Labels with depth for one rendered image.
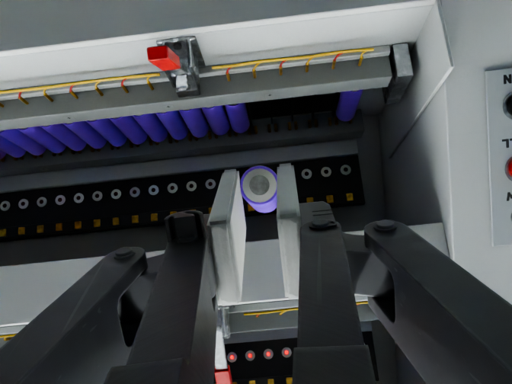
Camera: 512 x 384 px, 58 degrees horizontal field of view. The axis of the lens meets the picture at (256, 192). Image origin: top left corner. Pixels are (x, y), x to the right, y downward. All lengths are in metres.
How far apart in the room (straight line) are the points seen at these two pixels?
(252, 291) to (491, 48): 0.24
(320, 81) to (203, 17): 0.10
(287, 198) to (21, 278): 0.28
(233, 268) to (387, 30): 0.26
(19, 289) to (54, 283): 0.03
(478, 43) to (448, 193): 0.10
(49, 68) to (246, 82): 0.15
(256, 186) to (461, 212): 0.19
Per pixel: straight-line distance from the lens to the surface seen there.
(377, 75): 0.38
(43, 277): 0.40
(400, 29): 0.37
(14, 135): 0.47
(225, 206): 0.16
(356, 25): 0.36
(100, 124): 0.43
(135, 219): 0.50
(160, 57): 0.28
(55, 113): 0.41
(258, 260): 0.35
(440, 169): 0.36
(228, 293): 0.16
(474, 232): 0.36
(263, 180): 0.21
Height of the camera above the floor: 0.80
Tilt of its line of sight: 8 degrees up
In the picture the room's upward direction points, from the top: 174 degrees clockwise
